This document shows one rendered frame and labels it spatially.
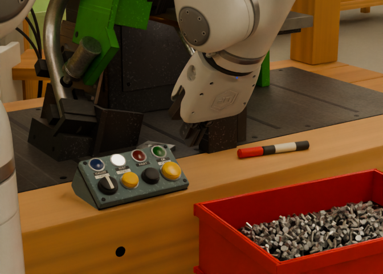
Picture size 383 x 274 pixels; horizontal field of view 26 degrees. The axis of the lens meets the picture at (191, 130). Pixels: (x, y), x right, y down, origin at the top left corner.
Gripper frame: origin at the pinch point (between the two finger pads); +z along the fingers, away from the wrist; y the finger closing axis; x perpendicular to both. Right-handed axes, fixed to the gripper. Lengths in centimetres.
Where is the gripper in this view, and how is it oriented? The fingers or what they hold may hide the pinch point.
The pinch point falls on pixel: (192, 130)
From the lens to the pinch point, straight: 116.5
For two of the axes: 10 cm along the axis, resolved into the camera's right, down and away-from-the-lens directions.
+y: 8.4, -1.7, 5.2
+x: -4.5, -7.5, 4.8
